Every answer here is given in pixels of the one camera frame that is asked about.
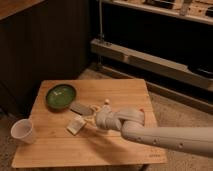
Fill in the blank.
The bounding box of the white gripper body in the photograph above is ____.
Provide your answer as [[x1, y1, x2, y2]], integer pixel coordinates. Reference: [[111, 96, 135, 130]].
[[95, 105, 122, 131]]

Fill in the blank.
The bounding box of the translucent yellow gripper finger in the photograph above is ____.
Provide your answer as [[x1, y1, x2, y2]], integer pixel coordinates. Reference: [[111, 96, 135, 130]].
[[90, 105, 101, 113], [83, 116, 96, 126]]

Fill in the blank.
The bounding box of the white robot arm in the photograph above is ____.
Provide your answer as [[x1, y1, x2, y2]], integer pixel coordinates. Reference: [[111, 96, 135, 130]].
[[90, 105, 213, 158]]

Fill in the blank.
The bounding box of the white rectangular sponge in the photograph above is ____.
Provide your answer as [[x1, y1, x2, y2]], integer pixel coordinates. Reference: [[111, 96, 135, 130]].
[[67, 116, 86, 135]]

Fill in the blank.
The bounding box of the white tube with cap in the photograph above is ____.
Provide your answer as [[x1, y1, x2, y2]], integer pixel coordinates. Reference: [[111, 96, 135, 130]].
[[104, 99, 110, 106]]

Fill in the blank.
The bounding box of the wooden table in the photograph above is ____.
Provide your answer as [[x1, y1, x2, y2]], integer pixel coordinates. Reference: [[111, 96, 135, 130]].
[[12, 79, 167, 168]]

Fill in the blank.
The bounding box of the green ceramic bowl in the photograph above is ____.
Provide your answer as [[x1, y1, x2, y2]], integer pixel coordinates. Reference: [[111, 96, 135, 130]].
[[45, 84, 77, 110]]

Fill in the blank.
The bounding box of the white plastic cup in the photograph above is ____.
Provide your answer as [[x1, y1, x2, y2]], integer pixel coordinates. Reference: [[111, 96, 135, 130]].
[[10, 119, 36, 144]]

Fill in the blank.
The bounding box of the dark wooden cabinet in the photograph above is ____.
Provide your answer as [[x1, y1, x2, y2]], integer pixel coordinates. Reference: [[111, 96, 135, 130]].
[[0, 0, 90, 116]]

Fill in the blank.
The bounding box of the metal shelving unit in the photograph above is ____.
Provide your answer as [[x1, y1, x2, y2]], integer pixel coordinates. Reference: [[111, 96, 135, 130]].
[[89, 0, 213, 114]]

